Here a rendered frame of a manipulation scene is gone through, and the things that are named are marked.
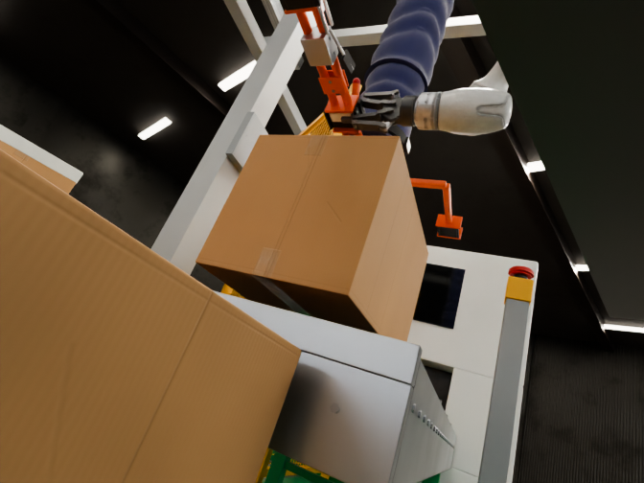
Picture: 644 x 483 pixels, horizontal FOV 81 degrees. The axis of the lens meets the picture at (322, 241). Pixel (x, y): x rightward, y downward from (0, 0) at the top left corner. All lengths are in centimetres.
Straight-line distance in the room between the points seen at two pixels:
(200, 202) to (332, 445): 157
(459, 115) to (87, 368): 86
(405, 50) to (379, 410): 122
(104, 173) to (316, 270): 834
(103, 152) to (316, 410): 864
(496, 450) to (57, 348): 102
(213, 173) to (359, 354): 160
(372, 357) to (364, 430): 10
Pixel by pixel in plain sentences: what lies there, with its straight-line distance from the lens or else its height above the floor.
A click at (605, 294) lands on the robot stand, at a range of 58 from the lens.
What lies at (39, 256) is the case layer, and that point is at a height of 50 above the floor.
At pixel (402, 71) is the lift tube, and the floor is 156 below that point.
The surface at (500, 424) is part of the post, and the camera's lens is 116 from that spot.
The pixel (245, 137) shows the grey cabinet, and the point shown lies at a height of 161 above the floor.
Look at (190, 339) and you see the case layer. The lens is 37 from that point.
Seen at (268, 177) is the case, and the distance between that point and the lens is 97.
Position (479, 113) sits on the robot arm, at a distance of 96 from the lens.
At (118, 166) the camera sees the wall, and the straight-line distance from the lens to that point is 909.
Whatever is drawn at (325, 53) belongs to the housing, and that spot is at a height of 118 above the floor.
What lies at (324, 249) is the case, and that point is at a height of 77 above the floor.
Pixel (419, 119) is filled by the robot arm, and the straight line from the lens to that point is 99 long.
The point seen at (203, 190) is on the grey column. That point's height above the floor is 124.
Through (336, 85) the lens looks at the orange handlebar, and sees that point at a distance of 103.
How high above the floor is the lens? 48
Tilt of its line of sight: 22 degrees up
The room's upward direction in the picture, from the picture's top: 21 degrees clockwise
